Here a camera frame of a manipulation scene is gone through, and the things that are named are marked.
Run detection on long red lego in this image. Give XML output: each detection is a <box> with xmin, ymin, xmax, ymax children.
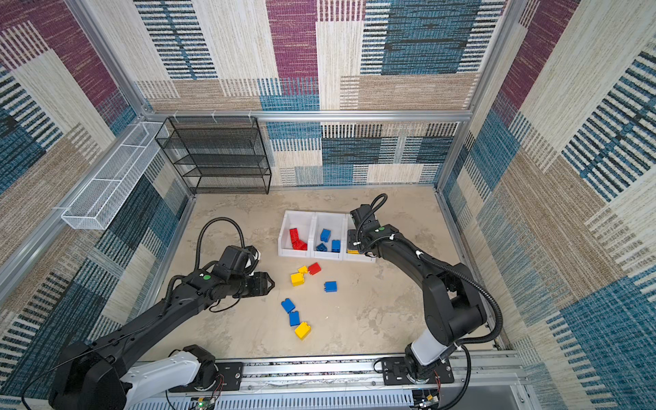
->
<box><xmin>289</xmin><ymin>228</ymin><xmax>300</xmax><ymax>244</ymax></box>

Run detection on red lego top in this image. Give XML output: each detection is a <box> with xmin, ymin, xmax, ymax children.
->
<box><xmin>307</xmin><ymin>262</ymin><xmax>321</xmax><ymax>275</ymax></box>

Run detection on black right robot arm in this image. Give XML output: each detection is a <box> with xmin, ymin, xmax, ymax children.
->
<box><xmin>350</xmin><ymin>193</ymin><xmax>504</xmax><ymax>383</ymax></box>

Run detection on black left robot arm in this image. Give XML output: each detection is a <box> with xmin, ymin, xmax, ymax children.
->
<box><xmin>28</xmin><ymin>241</ymin><xmax>275</xmax><ymax>409</ymax></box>

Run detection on right white plastic bin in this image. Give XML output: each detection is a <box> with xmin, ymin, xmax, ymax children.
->
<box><xmin>342</xmin><ymin>214</ymin><xmax>377</xmax><ymax>264</ymax></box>

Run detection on white plastic bin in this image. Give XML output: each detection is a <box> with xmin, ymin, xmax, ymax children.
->
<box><xmin>278</xmin><ymin>210</ymin><xmax>315</xmax><ymax>258</ymax></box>
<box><xmin>342</xmin><ymin>214</ymin><xmax>377</xmax><ymax>264</ymax></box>
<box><xmin>310</xmin><ymin>212</ymin><xmax>347</xmax><ymax>261</ymax></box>

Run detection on middle white plastic bin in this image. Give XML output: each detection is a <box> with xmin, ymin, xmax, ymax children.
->
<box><xmin>310</xmin><ymin>212</ymin><xmax>347</xmax><ymax>261</ymax></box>

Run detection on yellow lego bottom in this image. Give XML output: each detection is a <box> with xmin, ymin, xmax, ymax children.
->
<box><xmin>295</xmin><ymin>322</ymin><xmax>312</xmax><ymax>340</ymax></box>

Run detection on left white plastic bin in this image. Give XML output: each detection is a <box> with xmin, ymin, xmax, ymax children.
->
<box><xmin>278</xmin><ymin>210</ymin><xmax>315</xmax><ymax>258</ymax></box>

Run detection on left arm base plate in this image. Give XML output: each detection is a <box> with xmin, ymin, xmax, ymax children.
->
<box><xmin>208</xmin><ymin>361</ymin><xmax>244</xmax><ymax>394</ymax></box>

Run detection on black wire mesh shelf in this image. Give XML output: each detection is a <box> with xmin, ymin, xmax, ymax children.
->
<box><xmin>155</xmin><ymin>116</ymin><xmax>272</xmax><ymax>195</ymax></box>

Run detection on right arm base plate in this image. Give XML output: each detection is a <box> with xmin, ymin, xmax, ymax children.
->
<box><xmin>374</xmin><ymin>356</ymin><xmax>454</xmax><ymax>385</ymax></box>

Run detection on white wire mesh basket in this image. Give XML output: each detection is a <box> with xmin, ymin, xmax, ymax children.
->
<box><xmin>61</xmin><ymin>121</ymin><xmax>162</xmax><ymax>231</ymax></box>

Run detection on aluminium front rail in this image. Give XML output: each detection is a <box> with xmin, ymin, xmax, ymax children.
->
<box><xmin>130</xmin><ymin>351</ymin><xmax>541</xmax><ymax>409</ymax></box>

